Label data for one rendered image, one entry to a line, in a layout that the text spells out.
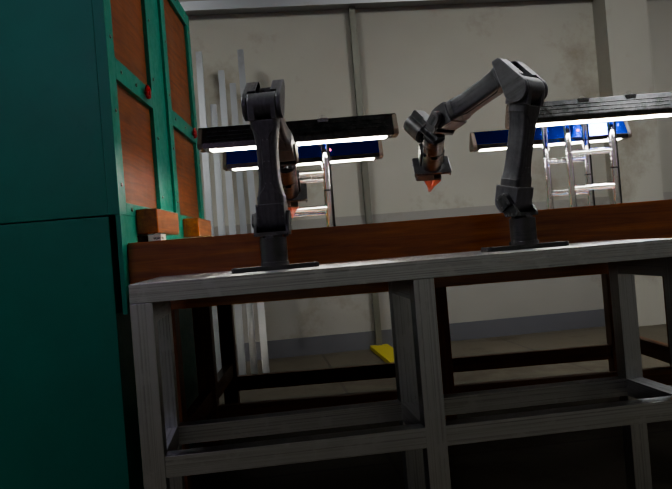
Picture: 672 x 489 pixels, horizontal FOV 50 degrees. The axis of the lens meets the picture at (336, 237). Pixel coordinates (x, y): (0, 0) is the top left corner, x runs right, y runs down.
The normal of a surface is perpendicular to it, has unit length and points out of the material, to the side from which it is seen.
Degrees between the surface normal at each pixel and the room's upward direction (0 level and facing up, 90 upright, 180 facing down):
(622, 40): 90
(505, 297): 90
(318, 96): 90
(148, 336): 90
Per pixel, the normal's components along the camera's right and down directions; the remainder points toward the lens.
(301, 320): 0.11, -0.02
